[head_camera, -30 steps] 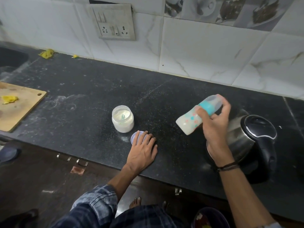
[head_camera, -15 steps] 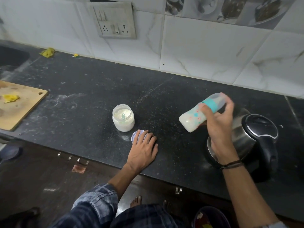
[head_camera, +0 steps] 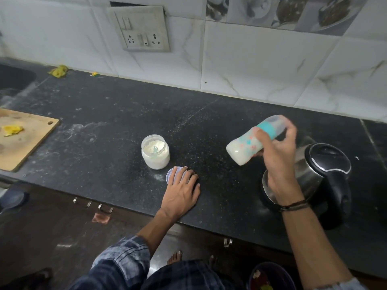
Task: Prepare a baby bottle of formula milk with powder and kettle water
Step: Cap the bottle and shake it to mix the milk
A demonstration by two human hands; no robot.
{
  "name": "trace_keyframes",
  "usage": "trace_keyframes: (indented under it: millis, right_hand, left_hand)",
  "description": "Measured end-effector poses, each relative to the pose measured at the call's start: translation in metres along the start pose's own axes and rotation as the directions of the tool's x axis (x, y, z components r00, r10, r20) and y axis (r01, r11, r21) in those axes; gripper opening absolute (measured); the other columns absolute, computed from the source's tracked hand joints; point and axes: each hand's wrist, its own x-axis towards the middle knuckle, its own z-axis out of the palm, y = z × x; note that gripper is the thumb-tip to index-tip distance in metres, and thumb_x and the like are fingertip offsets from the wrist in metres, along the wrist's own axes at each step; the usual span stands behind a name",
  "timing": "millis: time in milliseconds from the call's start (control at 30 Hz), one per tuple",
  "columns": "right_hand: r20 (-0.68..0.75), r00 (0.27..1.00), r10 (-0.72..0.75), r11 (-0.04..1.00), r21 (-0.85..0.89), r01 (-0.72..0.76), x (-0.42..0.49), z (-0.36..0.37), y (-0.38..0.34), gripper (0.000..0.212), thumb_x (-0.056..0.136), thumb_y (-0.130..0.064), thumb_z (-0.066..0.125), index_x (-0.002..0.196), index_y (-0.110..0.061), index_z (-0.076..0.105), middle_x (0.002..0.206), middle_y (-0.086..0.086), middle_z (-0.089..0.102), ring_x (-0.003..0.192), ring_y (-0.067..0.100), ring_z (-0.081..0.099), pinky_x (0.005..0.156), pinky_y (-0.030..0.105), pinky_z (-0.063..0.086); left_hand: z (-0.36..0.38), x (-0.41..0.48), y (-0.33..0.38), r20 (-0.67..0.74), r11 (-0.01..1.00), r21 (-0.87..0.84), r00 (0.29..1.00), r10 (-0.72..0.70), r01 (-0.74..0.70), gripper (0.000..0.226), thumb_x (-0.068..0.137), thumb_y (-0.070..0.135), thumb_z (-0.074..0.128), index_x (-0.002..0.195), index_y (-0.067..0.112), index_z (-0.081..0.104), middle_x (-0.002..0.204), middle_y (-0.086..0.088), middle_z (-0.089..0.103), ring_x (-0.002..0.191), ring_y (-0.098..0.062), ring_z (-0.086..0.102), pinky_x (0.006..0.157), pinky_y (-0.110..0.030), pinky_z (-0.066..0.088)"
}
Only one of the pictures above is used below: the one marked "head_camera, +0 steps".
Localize person's right hand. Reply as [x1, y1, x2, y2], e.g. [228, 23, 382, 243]
[253, 115, 304, 206]

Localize person's left hand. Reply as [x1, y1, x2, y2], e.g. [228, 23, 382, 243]
[158, 166, 201, 224]

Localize lavender round jar lid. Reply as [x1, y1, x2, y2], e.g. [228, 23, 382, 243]
[166, 166, 189, 184]

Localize teal baby bottle cap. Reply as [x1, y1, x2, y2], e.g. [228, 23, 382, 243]
[257, 115, 286, 140]

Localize steel black electric kettle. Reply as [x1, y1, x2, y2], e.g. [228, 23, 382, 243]
[262, 135, 353, 230]

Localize glass jar of white powder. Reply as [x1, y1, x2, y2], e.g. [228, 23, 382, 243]
[141, 134, 171, 170]

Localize clear baby bottle teal print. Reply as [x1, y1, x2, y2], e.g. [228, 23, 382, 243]
[226, 126, 266, 166]

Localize person's right forearm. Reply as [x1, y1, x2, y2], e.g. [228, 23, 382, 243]
[279, 202, 354, 289]

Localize person's left forearm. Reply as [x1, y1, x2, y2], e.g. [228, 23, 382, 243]
[136, 209, 182, 257]

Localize person's left foot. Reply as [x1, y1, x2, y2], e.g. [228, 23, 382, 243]
[166, 250, 183, 265]

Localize black wrist bands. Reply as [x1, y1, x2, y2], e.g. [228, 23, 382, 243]
[279, 199, 310, 212]

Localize blue plaid shirt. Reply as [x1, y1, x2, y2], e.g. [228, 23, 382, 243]
[68, 235, 368, 290]

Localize purple waste bin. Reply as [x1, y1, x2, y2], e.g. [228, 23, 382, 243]
[248, 262, 296, 290]

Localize wooden cutting board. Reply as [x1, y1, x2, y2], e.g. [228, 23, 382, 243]
[0, 109, 60, 172]

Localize clear blue round lid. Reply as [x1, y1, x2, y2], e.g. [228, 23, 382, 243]
[0, 190, 28, 210]

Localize crumpled yellow cloth scrap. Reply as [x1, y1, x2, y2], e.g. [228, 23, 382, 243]
[48, 64, 69, 78]

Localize yellow peel scrap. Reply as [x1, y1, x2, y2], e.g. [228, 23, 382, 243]
[1, 124, 24, 137]

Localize black kitchen sink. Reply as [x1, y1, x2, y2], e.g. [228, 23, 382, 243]
[0, 63, 37, 99]

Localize grey wall switch socket plate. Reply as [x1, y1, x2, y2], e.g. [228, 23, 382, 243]
[107, 6, 171, 53]

